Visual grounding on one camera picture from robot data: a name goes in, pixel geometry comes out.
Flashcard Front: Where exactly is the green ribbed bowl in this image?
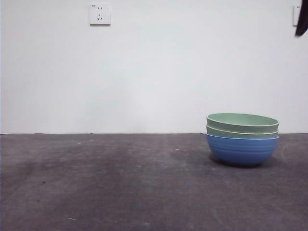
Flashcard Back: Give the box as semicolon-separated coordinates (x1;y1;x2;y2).
206;125;280;140
206;113;281;133

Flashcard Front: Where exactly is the blue ribbed bowl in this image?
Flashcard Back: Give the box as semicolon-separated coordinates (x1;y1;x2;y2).
205;133;280;167

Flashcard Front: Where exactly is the white wall socket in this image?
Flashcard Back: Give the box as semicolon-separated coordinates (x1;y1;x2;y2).
89;4;111;26
293;5;300;27

